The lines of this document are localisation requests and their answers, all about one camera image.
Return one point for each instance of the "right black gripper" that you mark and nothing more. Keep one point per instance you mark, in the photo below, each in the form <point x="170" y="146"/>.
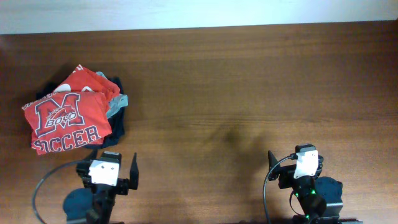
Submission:
<point x="287" y="175"/>

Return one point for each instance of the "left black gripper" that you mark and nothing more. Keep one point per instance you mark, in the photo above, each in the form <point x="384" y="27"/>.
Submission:
<point x="124" y="185"/>

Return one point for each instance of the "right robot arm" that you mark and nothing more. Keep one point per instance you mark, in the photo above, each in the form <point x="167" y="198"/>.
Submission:
<point x="320" y="198"/>

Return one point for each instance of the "folded navy shirt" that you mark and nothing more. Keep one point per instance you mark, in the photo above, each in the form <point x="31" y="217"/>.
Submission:
<point x="116" y="120"/>

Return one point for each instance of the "orange soccer t-shirt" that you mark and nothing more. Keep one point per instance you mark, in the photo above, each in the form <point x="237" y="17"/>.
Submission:
<point x="67" y="120"/>

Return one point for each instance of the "folded red soccer shirt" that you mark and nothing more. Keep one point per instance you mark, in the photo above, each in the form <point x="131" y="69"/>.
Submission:
<point x="84" y="80"/>

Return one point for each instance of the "folded grey shirt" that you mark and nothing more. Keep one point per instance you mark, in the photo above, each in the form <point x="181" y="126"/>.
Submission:
<point x="105" y="101"/>

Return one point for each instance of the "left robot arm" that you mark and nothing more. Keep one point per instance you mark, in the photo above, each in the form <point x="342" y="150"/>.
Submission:
<point x="94" y="202"/>

